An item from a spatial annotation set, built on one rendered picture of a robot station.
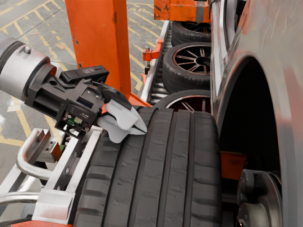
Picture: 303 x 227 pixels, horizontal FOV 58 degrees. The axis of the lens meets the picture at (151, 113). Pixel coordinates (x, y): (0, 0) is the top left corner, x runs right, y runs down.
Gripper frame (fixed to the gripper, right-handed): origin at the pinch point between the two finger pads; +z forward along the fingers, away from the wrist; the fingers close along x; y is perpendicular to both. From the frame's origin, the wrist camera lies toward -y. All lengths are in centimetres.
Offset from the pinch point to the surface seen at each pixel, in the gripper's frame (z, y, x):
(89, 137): -7.5, -4.7, -13.2
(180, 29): 20, -226, -43
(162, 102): 23, -105, -55
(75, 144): -9.5, -0.4, -13.0
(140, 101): 5, -59, -33
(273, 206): 37.0, -2.5, -4.3
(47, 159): -15.4, -13.5, -37.8
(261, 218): 38.1, -2.8, -9.5
